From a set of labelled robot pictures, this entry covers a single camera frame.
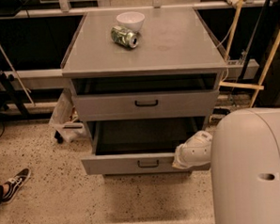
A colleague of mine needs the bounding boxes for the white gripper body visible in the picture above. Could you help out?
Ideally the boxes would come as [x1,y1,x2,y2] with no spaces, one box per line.
[174,130,213,166]

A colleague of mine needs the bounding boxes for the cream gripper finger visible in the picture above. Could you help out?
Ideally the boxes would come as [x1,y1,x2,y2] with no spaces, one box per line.
[172,160,189,170]

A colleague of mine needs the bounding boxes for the grey drawer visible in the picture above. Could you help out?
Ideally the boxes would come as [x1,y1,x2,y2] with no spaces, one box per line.
[82,117,206,175]
[72,90,219,121]

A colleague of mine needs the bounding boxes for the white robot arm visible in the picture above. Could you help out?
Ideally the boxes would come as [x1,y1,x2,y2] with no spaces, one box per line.
[172,107,280,224]

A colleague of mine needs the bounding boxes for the grey drawer cabinet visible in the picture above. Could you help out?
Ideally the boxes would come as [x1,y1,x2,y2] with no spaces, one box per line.
[57,4,234,182]

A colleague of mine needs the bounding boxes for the grey top drawer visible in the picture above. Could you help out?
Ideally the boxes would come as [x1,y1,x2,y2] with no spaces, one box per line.
[72,90,219,121]

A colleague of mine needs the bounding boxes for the clear plastic bag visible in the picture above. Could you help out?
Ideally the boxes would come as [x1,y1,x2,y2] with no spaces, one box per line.
[49,88,86,144]

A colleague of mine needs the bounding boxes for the crushed green soda can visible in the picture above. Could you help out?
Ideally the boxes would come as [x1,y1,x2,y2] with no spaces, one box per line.
[111,25,138,49]

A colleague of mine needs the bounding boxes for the white bowl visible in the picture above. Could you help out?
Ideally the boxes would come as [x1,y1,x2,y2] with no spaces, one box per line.
[117,11,146,32]

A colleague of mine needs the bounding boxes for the black and white sneaker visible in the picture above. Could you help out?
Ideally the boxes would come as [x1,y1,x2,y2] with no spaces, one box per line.
[2,168,31,203]

